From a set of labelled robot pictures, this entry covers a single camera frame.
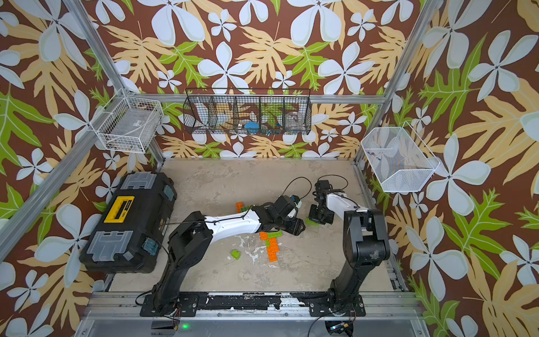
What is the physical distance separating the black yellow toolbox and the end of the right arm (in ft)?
2.12

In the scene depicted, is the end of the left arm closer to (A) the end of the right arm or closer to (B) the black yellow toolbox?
(A) the end of the right arm

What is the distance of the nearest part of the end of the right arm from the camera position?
2.39 ft

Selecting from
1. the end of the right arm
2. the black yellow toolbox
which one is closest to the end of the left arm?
the end of the right arm

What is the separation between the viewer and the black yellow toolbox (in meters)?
0.70
